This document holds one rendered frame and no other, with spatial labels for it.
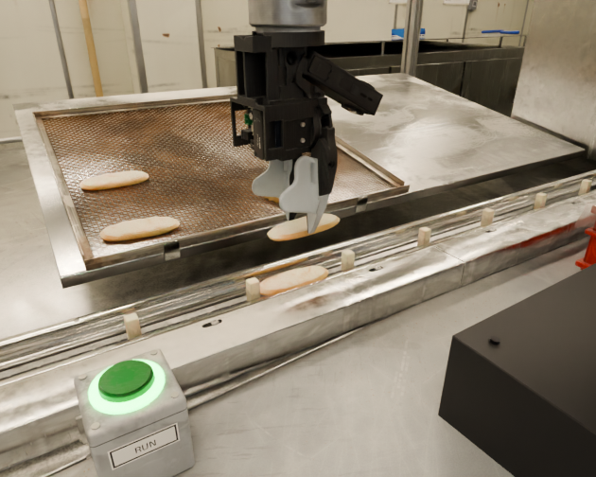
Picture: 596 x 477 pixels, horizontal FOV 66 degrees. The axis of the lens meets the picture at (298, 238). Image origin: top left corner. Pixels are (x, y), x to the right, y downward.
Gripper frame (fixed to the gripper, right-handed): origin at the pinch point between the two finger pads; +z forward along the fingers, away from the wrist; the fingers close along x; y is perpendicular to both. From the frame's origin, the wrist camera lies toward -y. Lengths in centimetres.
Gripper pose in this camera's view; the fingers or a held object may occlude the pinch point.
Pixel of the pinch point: (305, 215)
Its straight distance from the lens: 54.9
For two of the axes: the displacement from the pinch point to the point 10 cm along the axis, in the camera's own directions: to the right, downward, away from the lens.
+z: 0.1, 9.0, 4.4
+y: -8.2, 2.5, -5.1
